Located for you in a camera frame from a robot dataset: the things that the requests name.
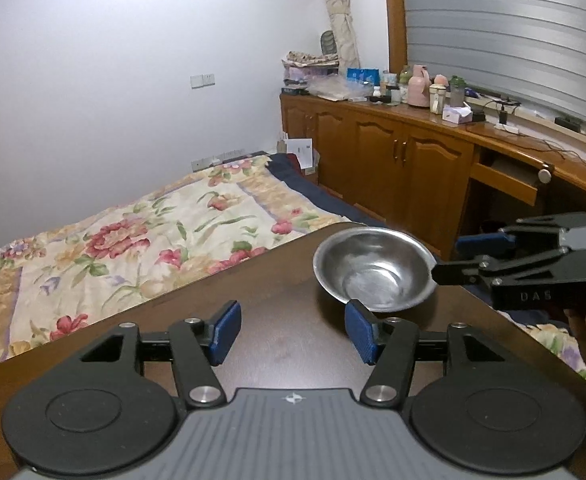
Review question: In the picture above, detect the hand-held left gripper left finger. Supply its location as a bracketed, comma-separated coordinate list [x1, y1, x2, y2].
[78, 300, 242, 409]

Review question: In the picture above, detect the blue box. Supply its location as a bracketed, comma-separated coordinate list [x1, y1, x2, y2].
[346, 67, 379, 87]

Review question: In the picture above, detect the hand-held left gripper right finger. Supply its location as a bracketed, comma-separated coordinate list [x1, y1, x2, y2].
[344, 299, 506, 408]

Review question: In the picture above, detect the purple tissue box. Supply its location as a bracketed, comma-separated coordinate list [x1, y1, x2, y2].
[442, 104, 473, 126]

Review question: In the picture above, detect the white paper bag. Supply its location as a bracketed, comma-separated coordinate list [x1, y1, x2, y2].
[277, 132, 315, 172]

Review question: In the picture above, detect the cream lace curtain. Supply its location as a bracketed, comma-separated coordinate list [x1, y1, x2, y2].
[317, 0, 362, 75]

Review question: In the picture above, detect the clear plastic bag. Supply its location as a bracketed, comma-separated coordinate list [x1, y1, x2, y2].
[304, 77, 370, 102]

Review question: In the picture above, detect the folded cloth pile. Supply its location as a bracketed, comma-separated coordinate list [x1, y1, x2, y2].
[281, 50, 342, 69]

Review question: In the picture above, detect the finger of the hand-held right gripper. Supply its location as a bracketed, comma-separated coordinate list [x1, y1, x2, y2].
[431, 247, 574, 291]
[456, 212, 586, 257]

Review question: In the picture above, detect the floral blanket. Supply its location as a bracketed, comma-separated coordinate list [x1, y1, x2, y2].
[0, 154, 370, 372]

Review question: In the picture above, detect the white bottle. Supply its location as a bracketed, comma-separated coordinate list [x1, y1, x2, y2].
[428, 84, 447, 114]

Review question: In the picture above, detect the pink jug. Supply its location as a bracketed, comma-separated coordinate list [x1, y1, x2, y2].
[406, 64, 432, 108]

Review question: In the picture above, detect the wooden cabinet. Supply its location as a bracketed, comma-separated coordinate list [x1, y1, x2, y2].
[279, 90, 586, 262]

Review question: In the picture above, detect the grey window blind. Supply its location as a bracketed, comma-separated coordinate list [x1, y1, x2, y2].
[399, 0, 586, 137]

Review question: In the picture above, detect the dark blue bedding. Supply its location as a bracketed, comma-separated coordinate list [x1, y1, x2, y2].
[267, 152, 390, 227]

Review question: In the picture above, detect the stainless steel bowl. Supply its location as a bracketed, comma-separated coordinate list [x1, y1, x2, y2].
[312, 227, 440, 314]

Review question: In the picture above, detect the green lid bottle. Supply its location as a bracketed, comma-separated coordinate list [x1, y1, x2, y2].
[448, 75, 467, 107]

